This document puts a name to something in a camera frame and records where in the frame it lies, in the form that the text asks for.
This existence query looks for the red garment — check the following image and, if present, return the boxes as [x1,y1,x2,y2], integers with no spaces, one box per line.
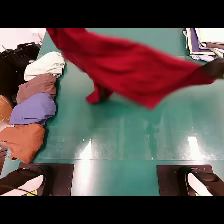
[45,27,218,111]

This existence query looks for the lavender garment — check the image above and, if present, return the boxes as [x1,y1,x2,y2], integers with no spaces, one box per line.
[9,92,57,126]

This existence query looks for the mauve brown garment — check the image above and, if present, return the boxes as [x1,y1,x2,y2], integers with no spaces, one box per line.
[15,72,59,105]

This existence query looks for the cream white garment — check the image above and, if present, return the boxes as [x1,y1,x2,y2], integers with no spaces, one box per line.
[23,51,66,82]

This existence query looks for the rust orange garment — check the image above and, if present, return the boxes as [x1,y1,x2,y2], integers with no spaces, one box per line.
[0,122,46,165]

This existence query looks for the black garment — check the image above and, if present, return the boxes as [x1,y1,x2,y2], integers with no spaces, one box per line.
[0,42,42,108]

